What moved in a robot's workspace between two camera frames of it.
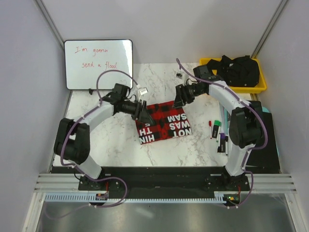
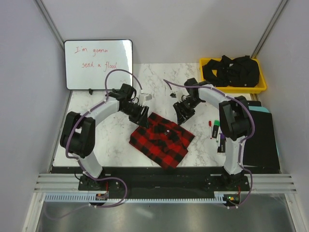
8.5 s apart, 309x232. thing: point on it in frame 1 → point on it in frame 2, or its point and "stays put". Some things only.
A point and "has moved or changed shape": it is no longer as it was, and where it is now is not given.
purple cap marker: (222, 142) stays put
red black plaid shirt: (169, 123) has moved or changed shape
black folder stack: (266, 160) stays put
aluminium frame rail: (262, 182) stays put
